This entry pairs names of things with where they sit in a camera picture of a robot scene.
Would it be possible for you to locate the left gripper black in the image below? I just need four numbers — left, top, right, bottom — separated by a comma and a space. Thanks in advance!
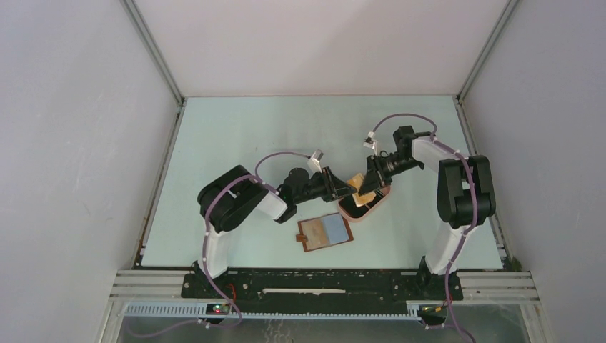
294, 166, 357, 204

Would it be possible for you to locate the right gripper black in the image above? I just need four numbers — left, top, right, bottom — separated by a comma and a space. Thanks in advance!
359, 153, 423, 195

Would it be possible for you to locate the gold VIP credit card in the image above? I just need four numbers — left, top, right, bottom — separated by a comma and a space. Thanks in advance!
347, 173, 376, 207

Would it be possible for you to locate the pink oval tray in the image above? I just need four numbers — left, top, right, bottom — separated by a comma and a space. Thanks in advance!
337, 186, 392, 222

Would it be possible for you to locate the brown leather card holder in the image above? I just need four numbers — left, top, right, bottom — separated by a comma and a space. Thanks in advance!
296, 213, 354, 252

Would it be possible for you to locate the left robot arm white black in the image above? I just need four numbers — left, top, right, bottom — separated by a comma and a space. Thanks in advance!
197, 165, 357, 298

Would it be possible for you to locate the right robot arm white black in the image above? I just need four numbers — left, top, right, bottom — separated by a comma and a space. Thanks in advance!
359, 126, 497, 299

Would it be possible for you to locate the stack of striped credit cards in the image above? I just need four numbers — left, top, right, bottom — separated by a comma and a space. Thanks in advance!
338, 197, 374, 221

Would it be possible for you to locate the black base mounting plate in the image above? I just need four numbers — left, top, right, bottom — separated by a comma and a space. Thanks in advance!
181, 268, 463, 314

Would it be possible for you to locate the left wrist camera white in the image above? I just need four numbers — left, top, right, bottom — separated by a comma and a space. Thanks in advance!
307, 149, 324, 174

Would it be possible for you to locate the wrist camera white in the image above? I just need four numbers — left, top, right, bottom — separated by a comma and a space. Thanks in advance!
307, 149, 324, 174
363, 131, 379, 155

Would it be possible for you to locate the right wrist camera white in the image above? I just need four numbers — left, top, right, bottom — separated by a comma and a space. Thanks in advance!
363, 131, 379, 155

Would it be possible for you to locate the grey cable duct rail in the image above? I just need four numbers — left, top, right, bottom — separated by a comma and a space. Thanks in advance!
123, 302, 420, 321

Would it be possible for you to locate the aluminium frame post left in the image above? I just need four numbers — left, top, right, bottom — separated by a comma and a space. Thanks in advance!
120, 0, 185, 106

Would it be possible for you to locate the aluminium frame post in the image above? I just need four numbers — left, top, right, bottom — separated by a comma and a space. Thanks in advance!
120, 0, 185, 106
456, 0, 522, 103

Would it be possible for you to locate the aluminium frame post right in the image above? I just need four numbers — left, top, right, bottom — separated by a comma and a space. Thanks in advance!
456, 0, 522, 103

